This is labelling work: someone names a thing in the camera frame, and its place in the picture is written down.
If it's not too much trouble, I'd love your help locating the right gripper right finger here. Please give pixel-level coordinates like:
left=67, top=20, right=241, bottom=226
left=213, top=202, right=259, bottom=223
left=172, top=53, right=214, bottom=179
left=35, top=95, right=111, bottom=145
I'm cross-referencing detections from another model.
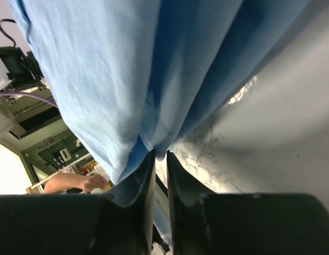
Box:
left=167, top=152, right=329, bottom=254

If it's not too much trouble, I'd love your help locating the bystander bare hand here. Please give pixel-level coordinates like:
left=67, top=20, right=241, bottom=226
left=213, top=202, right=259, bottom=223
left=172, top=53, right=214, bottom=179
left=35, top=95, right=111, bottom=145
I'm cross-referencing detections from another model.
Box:
left=78, top=174, right=108, bottom=193

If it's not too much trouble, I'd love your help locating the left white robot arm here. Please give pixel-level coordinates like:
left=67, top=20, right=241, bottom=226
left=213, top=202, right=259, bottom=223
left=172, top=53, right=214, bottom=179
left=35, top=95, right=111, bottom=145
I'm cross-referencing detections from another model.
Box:
left=0, top=18, right=56, bottom=139

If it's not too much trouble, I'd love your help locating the light blue long sleeve shirt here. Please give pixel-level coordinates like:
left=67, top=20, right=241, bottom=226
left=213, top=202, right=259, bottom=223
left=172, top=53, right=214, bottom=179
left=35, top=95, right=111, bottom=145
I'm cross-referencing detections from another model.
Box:
left=9, top=1, right=308, bottom=183

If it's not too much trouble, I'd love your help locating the bystander bare forearm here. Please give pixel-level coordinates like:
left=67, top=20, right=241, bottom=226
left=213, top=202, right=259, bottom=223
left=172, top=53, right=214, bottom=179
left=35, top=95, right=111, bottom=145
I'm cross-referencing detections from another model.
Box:
left=44, top=173, right=85, bottom=194

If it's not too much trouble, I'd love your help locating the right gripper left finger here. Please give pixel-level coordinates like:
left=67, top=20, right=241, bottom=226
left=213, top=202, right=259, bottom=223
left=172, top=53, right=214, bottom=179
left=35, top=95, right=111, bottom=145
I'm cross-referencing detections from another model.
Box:
left=0, top=152, right=155, bottom=254

